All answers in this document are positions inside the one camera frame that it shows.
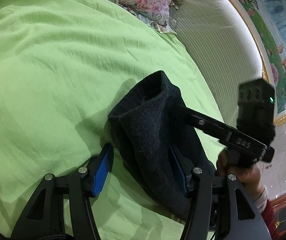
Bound dark navy pants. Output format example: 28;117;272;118
108;70;215;220

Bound right forearm pale sleeve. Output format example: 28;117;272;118
254;186;268;213

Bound person's right hand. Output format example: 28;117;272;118
216;148;267;200

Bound striped white headboard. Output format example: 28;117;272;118
172;0;262;126

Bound green bed sheet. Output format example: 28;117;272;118
0;0;222;237

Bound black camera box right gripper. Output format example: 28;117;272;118
236;79;275;146

